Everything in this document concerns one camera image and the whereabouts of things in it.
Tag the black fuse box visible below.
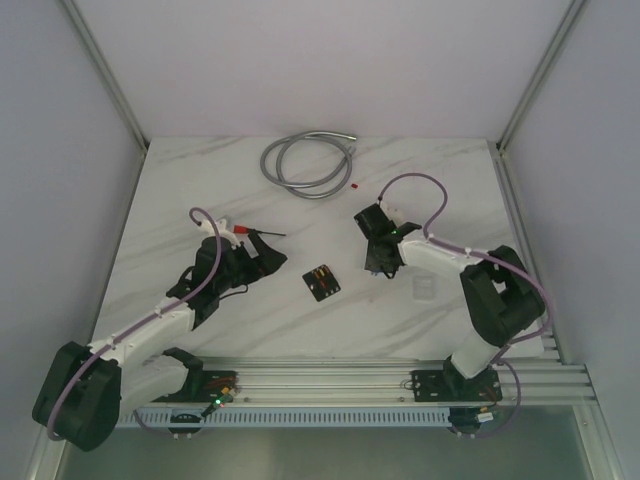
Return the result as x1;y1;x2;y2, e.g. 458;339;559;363
302;264;341;302

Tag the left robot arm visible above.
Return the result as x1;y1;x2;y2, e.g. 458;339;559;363
32;231;288;451

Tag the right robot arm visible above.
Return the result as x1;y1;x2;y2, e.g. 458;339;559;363
354;203;546;399

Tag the clear fuse box cover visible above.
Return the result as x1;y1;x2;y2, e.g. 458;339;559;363
412;275;437;302

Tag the red handled screwdriver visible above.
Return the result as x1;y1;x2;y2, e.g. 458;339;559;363
233;225;285;237

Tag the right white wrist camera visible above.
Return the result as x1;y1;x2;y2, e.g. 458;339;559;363
379;201;406;227

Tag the aluminium mounting rail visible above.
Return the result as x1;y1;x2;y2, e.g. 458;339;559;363
204;357;596;407

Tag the grey coiled hose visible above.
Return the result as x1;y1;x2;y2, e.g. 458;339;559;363
259;130;360;200

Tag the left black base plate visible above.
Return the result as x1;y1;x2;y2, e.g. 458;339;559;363
159;370;237;403

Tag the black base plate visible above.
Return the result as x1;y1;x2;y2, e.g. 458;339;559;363
159;370;237;403
411;368;503;403

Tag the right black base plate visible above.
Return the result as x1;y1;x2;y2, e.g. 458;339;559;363
411;368;503;403

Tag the slotted cable duct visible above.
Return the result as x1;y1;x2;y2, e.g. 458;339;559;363
116;406;453;429

